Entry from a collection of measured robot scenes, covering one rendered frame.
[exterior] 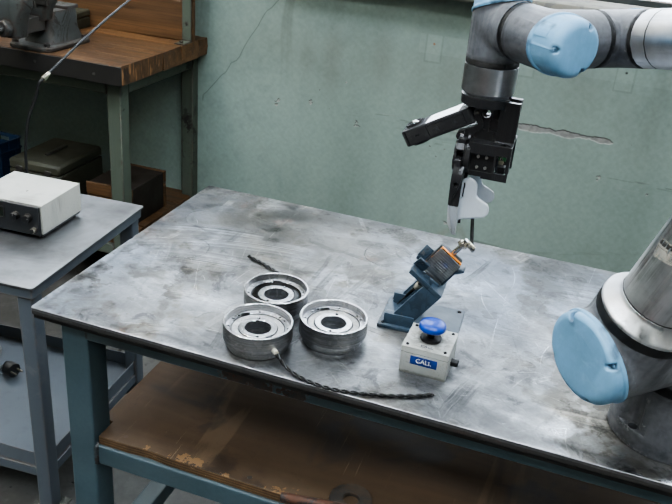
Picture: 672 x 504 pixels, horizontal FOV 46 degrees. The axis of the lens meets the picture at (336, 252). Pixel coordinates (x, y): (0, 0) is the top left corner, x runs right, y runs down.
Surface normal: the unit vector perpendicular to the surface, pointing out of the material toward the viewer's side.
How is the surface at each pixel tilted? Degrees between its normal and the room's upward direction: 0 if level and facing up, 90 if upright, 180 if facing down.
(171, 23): 90
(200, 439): 0
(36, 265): 0
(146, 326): 0
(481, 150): 90
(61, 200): 90
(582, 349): 97
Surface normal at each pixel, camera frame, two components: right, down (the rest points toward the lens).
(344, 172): -0.33, 0.39
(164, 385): 0.08, -0.90
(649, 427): -0.62, -0.01
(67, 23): 0.94, 0.18
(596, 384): -0.91, 0.22
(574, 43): 0.45, 0.43
